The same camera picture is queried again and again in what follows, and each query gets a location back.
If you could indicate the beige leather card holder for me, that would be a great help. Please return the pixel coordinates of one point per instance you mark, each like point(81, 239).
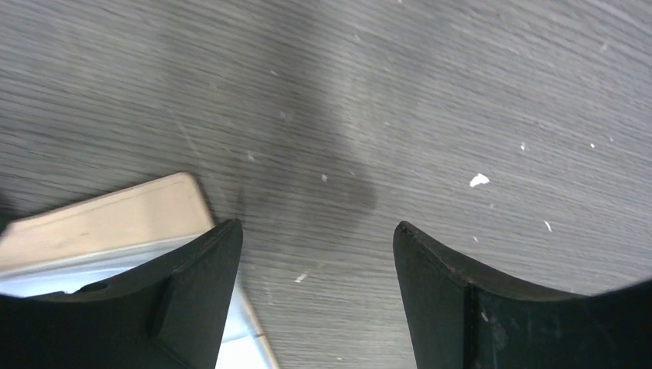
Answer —
point(68, 248)

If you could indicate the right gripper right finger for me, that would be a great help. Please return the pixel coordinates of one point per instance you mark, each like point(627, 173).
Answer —
point(462, 313)

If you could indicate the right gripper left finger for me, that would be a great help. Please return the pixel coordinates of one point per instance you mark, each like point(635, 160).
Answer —
point(169, 312)

